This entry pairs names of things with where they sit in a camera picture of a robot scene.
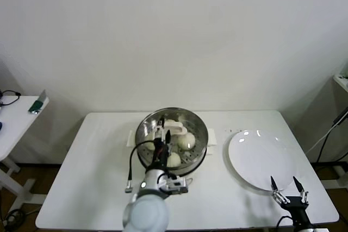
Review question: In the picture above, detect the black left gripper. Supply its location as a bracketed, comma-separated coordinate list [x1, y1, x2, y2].
[151, 117, 172, 167]

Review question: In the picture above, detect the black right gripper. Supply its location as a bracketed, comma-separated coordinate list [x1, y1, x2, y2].
[270, 175, 311, 224]

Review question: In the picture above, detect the round glass pot lid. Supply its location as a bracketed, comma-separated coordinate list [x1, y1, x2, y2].
[135, 107, 209, 174]

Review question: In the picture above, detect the perforated steel steamer basket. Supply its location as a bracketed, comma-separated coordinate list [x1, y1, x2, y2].
[127, 107, 218, 177]

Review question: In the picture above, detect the cream electric cooking pot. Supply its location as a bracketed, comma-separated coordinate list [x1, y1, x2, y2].
[129, 145, 215, 186]

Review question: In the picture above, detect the white round plate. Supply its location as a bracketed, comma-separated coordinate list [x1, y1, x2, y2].
[227, 130, 297, 191]

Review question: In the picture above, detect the black adapter plug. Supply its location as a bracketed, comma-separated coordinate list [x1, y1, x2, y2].
[333, 112, 345, 127]

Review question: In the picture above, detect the white shelf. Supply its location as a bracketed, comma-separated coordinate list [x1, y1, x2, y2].
[333, 73, 348, 94]

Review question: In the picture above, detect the white side table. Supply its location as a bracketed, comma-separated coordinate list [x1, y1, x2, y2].
[0, 95, 50, 211]

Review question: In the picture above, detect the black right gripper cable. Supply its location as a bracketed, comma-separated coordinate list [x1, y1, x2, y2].
[276, 215, 294, 229]

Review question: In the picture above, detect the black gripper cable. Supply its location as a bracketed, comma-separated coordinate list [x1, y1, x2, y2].
[276, 215, 294, 229]
[124, 141, 156, 194]

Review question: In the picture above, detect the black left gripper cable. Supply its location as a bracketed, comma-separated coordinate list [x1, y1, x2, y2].
[124, 141, 156, 194]

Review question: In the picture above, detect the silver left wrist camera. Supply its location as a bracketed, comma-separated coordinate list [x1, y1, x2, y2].
[165, 177, 189, 195]

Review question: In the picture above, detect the black wall cable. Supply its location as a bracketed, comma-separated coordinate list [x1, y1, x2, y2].
[316, 123, 348, 162]

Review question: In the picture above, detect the white wall cable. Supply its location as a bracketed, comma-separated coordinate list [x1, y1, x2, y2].
[307, 106, 348, 153]

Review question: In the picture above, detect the green handled tool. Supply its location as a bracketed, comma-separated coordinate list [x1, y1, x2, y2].
[28, 89, 49, 115]

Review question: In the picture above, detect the black cable on side table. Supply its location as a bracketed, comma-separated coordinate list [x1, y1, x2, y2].
[0, 89, 22, 106]

